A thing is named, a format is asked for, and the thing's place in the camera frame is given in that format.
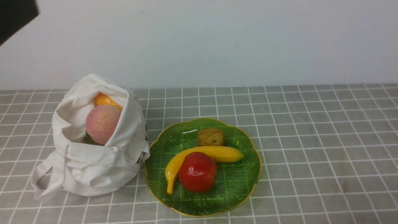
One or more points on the red apple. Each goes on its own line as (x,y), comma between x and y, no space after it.
(198,172)

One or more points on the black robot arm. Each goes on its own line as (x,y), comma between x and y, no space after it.
(14,15)

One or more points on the green glass plate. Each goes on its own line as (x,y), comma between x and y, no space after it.
(236,177)

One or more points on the white cloth bag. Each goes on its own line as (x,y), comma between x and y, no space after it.
(92,169)

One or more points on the green fruit in bag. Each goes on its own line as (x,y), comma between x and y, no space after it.
(88,140)

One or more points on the yellow banana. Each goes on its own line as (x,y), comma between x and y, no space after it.
(219,154)

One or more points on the pink peach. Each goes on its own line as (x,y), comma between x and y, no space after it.
(101,123)

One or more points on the orange fruit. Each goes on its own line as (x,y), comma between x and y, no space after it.
(102,99)

